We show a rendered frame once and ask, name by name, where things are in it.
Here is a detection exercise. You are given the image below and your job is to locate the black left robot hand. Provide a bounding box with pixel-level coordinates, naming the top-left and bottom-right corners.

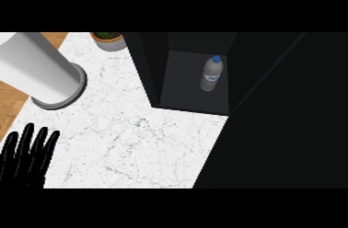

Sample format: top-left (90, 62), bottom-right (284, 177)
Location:
top-left (0, 122), bottom-right (61, 189)

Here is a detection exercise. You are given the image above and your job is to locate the dark grey cabinet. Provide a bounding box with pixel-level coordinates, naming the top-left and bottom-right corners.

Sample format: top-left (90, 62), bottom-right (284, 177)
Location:
top-left (123, 32), bottom-right (304, 117)

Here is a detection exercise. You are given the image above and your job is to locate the clear water bottle blue cap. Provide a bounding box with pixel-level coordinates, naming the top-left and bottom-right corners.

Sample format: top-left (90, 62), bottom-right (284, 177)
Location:
top-left (199, 54), bottom-right (224, 92)

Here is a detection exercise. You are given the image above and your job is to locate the dark grey cabinet door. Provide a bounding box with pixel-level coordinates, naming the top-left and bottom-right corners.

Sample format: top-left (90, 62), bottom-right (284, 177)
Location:
top-left (193, 32), bottom-right (348, 189)

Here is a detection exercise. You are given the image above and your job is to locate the grey paper towel holder base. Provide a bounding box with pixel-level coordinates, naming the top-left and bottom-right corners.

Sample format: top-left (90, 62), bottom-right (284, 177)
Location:
top-left (30, 62), bottom-right (89, 111)

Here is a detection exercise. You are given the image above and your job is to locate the white paper towel roll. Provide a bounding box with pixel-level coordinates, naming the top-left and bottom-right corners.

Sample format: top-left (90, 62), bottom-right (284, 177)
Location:
top-left (0, 32), bottom-right (82, 105)

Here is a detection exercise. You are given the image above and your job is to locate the grey potted plant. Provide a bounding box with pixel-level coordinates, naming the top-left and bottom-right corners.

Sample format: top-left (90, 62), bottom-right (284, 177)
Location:
top-left (90, 32), bottom-right (129, 52)

